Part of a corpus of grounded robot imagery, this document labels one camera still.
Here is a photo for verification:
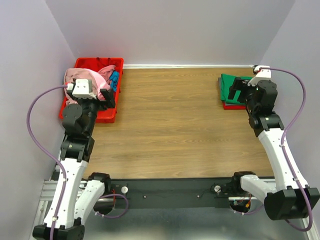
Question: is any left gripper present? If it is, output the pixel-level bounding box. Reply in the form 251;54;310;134
67;86;115;136

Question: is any green t shirt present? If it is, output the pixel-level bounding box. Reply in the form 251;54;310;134
220;73;245;105

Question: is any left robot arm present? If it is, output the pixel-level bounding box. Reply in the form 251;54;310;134
32;85;111;240

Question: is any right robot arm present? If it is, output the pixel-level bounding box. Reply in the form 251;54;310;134
228;77;320;220

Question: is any light pink shirt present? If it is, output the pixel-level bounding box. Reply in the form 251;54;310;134
96;73;111;100

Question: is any blue shirt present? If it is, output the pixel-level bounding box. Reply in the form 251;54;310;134
109;71;120;92

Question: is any red plastic bin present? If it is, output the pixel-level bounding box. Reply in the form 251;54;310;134
59;57;124;124

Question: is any folded red t shirt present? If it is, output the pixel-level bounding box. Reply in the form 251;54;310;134
222;101;246;110

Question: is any folded grey t shirt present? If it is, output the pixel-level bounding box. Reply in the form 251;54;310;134
217;77;248;107

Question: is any dusty pink shirt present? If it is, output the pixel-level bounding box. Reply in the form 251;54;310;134
63;68;100;95

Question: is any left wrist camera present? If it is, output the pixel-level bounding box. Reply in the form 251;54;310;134
66;78;97;100

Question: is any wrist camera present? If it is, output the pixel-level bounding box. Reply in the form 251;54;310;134
66;78;97;100
247;65;272;87

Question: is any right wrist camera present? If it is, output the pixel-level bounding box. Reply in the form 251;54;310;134
247;65;272;87

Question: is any aluminium table frame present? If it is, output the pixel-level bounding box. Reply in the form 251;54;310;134
28;64;320;240

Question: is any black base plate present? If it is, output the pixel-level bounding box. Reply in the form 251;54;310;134
92;176;261;210

